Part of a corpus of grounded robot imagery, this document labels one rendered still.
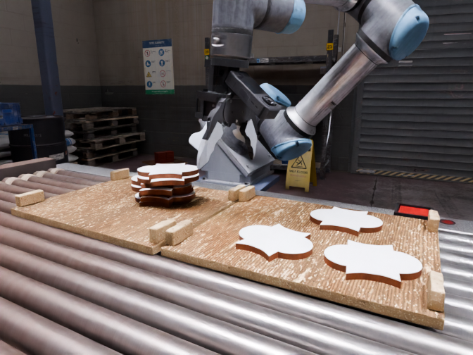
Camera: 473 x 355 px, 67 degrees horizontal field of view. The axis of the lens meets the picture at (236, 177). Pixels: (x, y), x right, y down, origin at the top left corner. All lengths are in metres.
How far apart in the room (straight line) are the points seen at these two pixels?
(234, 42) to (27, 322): 0.51
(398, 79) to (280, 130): 4.30
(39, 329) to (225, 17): 0.53
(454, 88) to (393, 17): 4.39
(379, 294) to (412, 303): 0.04
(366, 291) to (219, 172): 0.81
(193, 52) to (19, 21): 2.55
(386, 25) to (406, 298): 0.68
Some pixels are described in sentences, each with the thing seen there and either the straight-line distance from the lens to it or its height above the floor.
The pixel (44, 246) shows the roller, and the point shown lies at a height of 0.92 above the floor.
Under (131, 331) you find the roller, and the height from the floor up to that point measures 0.92.
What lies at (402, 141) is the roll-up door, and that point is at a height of 0.50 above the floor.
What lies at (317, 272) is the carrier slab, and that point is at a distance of 0.54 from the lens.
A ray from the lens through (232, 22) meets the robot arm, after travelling 0.66.
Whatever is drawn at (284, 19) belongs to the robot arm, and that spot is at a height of 1.32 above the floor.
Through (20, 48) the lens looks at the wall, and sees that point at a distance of 6.40.
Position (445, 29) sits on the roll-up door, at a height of 1.91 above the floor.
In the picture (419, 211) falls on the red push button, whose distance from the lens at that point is 0.88.
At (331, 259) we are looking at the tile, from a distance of 0.55.
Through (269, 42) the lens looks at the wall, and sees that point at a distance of 5.67.
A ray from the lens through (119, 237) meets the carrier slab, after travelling 0.67.
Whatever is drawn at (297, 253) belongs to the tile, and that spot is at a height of 0.95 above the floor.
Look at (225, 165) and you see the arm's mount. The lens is 1.20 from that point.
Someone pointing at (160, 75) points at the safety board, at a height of 1.42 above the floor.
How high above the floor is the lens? 1.19
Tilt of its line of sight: 14 degrees down
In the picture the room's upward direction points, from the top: straight up
